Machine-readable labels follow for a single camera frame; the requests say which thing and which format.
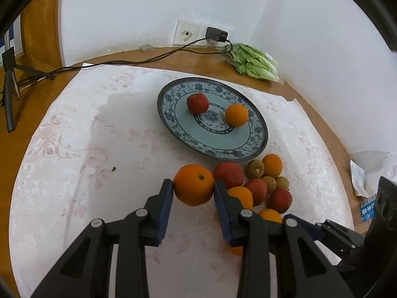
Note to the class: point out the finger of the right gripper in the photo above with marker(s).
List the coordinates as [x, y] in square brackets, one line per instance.
[339, 239]
[298, 226]

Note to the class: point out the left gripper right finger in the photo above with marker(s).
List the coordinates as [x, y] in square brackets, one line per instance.
[302, 268]

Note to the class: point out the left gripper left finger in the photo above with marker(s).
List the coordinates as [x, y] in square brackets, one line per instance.
[84, 268]

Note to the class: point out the red apple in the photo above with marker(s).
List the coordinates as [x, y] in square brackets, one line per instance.
[258, 188]
[197, 104]
[230, 173]
[280, 200]

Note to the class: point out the brown kiwi back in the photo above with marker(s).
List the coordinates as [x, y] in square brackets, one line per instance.
[254, 169]

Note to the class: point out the large front orange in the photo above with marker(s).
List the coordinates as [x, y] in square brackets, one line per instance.
[236, 115]

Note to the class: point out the blue white packet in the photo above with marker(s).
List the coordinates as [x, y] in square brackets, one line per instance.
[366, 208]

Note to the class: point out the white paper packet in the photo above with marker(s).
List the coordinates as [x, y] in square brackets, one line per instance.
[358, 180]

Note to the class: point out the pink floral tablecloth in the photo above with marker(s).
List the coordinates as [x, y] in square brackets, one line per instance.
[102, 150]

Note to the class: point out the blue white patterned plate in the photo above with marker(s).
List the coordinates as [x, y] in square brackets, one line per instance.
[208, 133]

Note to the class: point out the bagged green lettuce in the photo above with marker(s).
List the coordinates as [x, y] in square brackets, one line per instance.
[252, 62]

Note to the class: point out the black tripod stand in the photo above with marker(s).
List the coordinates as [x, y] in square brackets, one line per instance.
[10, 84]

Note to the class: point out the black power adapter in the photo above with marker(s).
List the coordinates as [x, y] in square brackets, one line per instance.
[216, 34]

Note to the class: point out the small grey block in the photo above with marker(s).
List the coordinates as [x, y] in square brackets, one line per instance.
[146, 47]

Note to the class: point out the white wall outlet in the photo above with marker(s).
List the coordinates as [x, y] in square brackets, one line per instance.
[207, 42]

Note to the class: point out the white wall socket plate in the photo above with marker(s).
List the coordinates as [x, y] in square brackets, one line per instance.
[186, 32]

